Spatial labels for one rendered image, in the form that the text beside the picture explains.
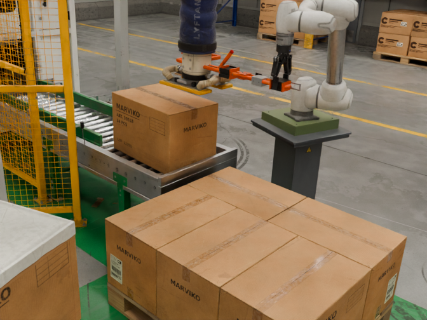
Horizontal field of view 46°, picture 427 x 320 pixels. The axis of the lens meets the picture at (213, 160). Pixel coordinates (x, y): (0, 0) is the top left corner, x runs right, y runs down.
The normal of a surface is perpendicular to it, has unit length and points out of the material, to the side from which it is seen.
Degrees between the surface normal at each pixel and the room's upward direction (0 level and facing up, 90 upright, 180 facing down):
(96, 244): 0
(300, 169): 90
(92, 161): 90
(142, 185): 90
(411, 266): 0
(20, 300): 90
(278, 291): 0
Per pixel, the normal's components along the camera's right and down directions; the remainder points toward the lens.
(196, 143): 0.70, 0.31
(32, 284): 0.92, 0.19
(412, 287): 0.04, -0.92
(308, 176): 0.50, 0.36
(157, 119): -0.72, 0.25
